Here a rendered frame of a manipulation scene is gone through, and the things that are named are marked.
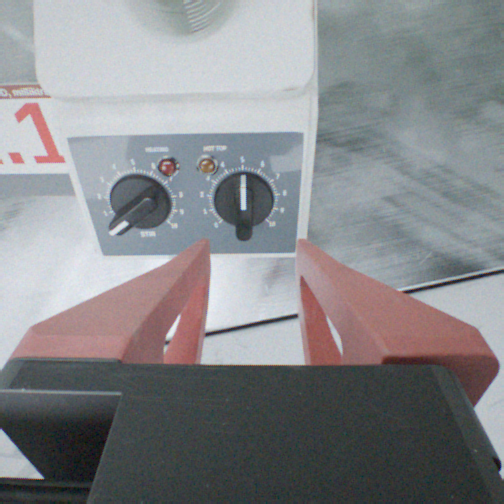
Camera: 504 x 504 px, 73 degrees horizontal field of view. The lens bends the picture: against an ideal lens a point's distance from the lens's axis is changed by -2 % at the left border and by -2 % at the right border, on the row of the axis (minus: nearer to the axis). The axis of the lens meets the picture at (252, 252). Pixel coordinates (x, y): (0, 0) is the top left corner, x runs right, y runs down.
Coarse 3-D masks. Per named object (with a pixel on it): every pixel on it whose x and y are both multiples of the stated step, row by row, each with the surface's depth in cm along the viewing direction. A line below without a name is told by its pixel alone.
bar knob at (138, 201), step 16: (128, 176) 18; (144, 176) 18; (112, 192) 18; (128, 192) 18; (144, 192) 18; (160, 192) 18; (112, 208) 19; (128, 208) 17; (144, 208) 17; (160, 208) 19; (112, 224) 18; (128, 224) 18; (144, 224) 19; (160, 224) 19
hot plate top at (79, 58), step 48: (48, 0) 14; (96, 0) 14; (240, 0) 14; (288, 0) 14; (48, 48) 14; (96, 48) 14; (144, 48) 14; (192, 48) 14; (240, 48) 14; (288, 48) 14; (96, 96) 15; (144, 96) 15; (192, 96) 15; (240, 96) 15; (288, 96) 15
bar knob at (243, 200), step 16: (240, 176) 18; (256, 176) 18; (224, 192) 18; (240, 192) 17; (256, 192) 18; (224, 208) 19; (240, 208) 17; (256, 208) 19; (240, 224) 18; (256, 224) 19; (240, 240) 18
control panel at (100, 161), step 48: (96, 144) 17; (144, 144) 17; (192, 144) 17; (240, 144) 17; (288, 144) 17; (96, 192) 18; (192, 192) 19; (288, 192) 19; (144, 240) 20; (192, 240) 20; (288, 240) 20
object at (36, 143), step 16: (0, 112) 20; (16, 112) 20; (32, 112) 20; (48, 112) 20; (0, 128) 21; (16, 128) 21; (32, 128) 21; (48, 128) 21; (0, 144) 21; (16, 144) 21; (32, 144) 21; (48, 144) 21; (0, 160) 22; (16, 160) 22; (32, 160) 22; (48, 160) 22; (64, 160) 22
